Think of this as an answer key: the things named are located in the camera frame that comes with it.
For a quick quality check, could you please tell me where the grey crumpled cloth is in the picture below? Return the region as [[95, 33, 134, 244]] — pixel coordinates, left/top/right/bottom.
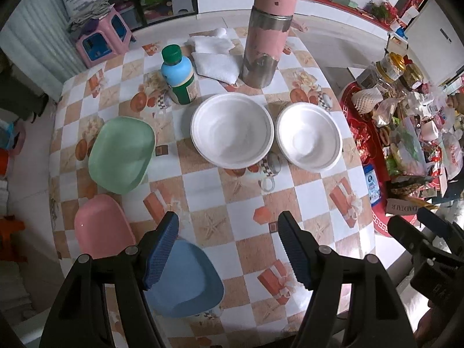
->
[[67, 0, 115, 35]]

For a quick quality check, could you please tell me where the pile of snack packets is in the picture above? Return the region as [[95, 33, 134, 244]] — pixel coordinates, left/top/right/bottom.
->
[[370, 76, 464, 198]]

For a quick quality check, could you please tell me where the dark cloth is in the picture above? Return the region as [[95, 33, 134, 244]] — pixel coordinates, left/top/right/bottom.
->
[[0, 52, 49, 124]]

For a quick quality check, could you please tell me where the white refrigerator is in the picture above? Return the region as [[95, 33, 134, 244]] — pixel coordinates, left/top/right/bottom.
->
[[404, 0, 464, 85]]

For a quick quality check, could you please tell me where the large white foam bowl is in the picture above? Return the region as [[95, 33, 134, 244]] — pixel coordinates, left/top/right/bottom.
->
[[190, 93, 275, 170]]

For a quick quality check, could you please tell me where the white folded towel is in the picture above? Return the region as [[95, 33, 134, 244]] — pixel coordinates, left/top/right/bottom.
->
[[191, 52, 240, 83], [186, 34, 236, 56]]

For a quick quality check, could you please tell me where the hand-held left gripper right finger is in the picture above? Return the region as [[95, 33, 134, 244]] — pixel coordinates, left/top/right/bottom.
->
[[277, 210, 417, 348]]

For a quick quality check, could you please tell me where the small white foam bowl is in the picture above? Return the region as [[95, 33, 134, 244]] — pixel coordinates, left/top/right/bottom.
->
[[275, 102, 343, 173]]

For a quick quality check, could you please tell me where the pink worn thermos flask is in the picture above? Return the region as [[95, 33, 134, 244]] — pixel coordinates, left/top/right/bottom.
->
[[241, 0, 300, 88]]

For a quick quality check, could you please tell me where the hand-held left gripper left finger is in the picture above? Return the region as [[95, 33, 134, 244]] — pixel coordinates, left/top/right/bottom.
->
[[38, 211, 180, 348]]

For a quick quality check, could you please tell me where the white net wrapped fruit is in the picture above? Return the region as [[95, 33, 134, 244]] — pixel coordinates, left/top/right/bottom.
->
[[353, 89, 385, 117]]

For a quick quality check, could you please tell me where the orange plastic stool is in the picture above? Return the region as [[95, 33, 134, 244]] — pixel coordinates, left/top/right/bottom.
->
[[0, 215, 27, 263]]

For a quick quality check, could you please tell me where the glass jar with gold lid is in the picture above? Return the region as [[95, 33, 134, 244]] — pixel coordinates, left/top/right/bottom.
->
[[376, 52, 407, 83]]

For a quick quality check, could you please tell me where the pink plastic stool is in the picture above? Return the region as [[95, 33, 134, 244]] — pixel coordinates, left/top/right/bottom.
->
[[75, 7, 133, 69]]

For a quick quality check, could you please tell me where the white toilet paper roll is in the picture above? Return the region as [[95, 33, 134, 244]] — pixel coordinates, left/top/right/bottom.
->
[[420, 119, 442, 142]]

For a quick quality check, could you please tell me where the brown printed box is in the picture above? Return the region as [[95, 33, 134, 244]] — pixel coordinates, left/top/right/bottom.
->
[[385, 197, 422, 219]]

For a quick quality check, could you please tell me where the white ribbed panel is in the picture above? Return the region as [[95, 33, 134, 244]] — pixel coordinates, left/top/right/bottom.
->
[[2, 0, 87, 104]]

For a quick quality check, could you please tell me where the blue and white packet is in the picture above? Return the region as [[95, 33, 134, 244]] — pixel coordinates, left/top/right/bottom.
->
[[362, 163, 382, 208]]

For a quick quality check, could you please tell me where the green capped drink bottle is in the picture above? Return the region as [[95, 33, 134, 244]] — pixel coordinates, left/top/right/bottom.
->
[[160, 44, 199, 106]]

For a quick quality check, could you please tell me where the red tray of snacks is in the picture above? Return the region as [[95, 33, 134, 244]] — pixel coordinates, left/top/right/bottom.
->
[[340, 80, 464, 238]]

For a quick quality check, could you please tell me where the blue plastic plate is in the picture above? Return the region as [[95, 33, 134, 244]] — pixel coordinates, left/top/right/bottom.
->
[[143, 240, 224, 318]]

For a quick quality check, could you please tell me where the checkered printed tablecloth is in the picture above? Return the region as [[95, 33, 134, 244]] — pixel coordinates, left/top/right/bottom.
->
[[49, 25, 378, 338]]

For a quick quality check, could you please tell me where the green plastic plate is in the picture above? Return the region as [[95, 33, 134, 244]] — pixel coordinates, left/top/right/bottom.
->
[[88, 116, 156, 195]]

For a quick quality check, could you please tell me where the white counter with red top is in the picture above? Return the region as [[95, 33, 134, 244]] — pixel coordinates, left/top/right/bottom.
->
[[197, 0, 399, 42]]

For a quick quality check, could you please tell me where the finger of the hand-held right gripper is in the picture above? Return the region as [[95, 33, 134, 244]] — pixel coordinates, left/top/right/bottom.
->
[[416, 206, 464, 256], [388, 215, 434, 262]]

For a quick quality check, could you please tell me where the pink plastic plate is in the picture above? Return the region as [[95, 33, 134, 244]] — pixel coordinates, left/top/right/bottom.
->
[[74, 194, 136, 260]]

